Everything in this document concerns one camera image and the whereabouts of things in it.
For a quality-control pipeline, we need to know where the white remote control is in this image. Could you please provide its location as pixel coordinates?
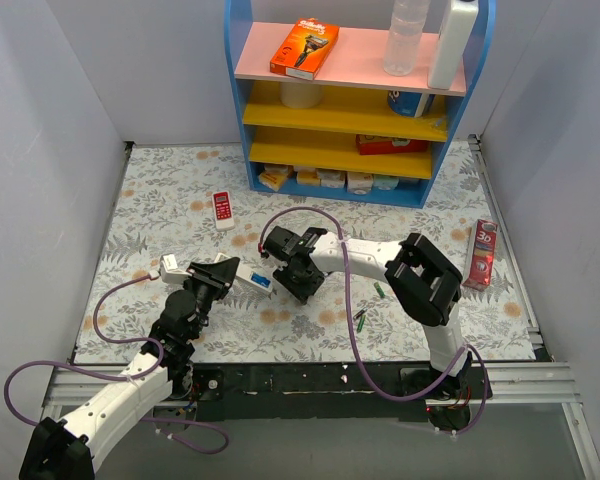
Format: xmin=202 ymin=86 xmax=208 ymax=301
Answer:
xmin=236 ymin=262 xmax=273 ymax=295

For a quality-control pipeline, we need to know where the blue battery vertical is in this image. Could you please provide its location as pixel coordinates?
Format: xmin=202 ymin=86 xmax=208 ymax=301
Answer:
xmin=251 ymin=273 xmax=271 ymax=290

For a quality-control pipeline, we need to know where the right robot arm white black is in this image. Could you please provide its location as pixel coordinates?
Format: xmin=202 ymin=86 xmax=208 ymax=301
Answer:
xmin=259 ymin=226 xmax=470 ymax=398

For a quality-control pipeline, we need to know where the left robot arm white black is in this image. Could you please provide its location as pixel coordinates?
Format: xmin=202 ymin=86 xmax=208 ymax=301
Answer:
xmin=19 ymin=255 xmax=240 ymax=479

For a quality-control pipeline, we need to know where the red white small remote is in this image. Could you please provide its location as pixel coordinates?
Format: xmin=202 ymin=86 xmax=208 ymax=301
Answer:
xmin=212 ymin=191 xmax=235 ymax=232

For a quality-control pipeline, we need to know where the yellow white small box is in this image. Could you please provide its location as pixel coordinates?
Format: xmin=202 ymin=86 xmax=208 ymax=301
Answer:
xmin=296 ymin=171 xmax=321 ymax=187

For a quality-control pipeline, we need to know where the green battery lower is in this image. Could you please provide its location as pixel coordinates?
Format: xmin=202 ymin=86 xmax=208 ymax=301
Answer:
xmin=356 ymin=315 xmax=366 ymax=333

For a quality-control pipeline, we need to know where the green battery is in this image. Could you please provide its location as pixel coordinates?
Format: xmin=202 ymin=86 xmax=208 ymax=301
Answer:
xmin=373 ymin=282 xmax=386 ymax=299
xmin=356 ymin=315 xmax=366 ymax=333

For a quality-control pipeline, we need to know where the orange yellow small box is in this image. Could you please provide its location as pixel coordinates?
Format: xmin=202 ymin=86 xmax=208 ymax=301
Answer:
xmin=258 ymin=169 xmax=293 ymax=192

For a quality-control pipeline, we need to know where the white small box centre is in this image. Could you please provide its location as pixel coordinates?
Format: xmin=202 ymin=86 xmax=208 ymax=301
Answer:
xmin=316 ymin=169 xmax=346 ymax=189

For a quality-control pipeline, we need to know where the floral table mat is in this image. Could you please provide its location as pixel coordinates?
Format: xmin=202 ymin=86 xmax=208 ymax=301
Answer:
xmin=73 ymin=140 xmax=537 ymax=365

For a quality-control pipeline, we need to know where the green battery right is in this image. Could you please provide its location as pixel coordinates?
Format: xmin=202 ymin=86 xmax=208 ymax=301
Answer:
xmin=373 ymin=282 xmax=386 ymax=299

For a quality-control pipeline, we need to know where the white red small box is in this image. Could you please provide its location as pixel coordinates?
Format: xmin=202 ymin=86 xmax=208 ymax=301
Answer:
xmin=346 ymin=172 xmax=374 ymax=195

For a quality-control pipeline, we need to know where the teal white small box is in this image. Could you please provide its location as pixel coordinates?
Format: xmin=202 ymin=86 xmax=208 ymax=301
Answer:
xmin=373 ymin=174 xmax=399 ymax=191

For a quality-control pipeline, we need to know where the red box on shelf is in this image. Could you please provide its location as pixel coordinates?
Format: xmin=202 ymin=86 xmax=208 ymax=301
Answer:
xmin=356 ymin=134 xmax=430 ymax=155

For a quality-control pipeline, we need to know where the black base bar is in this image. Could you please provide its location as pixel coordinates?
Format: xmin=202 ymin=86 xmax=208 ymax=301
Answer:
xmin=134 ymin=360 xmax=486 ymax=424

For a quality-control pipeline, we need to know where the blue shelf unit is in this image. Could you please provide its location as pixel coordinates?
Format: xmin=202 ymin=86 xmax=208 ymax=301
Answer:
xmin=224 ymin=1 xmax=496 ymax=208

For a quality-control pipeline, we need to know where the white paper roll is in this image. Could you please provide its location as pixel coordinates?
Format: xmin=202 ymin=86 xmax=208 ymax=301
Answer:
xmin=279 ymin=82 xmax=323 ymax=109

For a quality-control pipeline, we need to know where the red toothpaste box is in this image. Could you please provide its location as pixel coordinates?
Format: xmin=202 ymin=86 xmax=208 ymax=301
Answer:
xmin=463 ymin=219 xmax=499 ymax=292

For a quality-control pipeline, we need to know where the blue white round container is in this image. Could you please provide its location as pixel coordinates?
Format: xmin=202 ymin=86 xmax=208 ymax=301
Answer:
xmin=387 ymin=91 xmax=435 ymax=118

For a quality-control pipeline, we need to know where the orange razor box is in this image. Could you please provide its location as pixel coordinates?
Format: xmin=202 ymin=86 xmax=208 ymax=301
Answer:
xmin=269 ymin=18 xmax=340 ymax=81

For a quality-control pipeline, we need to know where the clear plastic bottle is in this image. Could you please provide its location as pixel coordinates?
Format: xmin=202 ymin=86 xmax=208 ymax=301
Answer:
xmin=383 ymin=0 xmax=430 ymax=76

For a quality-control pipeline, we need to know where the white tall bottle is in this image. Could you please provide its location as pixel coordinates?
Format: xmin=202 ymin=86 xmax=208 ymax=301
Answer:
xmin=428 ymin=0 xmax=479 ymax=90

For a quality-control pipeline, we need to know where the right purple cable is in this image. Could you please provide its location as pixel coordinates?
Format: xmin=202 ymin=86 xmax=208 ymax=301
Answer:
xmin=257 ymin=206 xmax=492 ymax=435

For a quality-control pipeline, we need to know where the aluminium rail frame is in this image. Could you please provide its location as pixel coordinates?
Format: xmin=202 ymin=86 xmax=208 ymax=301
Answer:
xmin=22 ymin=132 xmax=600 ymax=480

